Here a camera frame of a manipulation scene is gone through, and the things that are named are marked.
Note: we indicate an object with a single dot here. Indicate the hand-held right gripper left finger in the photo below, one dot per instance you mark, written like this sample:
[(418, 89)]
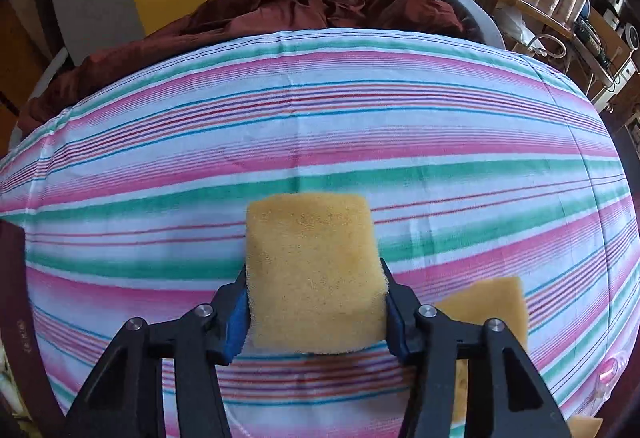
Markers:
[(235, 328)]

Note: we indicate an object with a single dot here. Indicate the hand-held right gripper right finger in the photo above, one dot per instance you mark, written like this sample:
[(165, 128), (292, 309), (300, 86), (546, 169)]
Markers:
[(397, 328)]

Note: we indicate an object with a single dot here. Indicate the yellow sponge block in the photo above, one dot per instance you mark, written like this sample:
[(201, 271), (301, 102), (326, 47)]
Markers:
[(315, 268), (585, 427), (490, 300)]

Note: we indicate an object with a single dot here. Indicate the maroon gift box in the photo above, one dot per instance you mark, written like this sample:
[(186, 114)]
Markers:
[(20, 318)]

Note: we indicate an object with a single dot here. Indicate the striped bed sheet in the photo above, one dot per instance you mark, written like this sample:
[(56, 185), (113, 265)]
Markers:
[(350, 143)]

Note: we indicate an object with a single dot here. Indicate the orange wooden wardrobe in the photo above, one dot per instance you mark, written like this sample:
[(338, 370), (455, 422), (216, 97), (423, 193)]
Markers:
[(15, 68)]

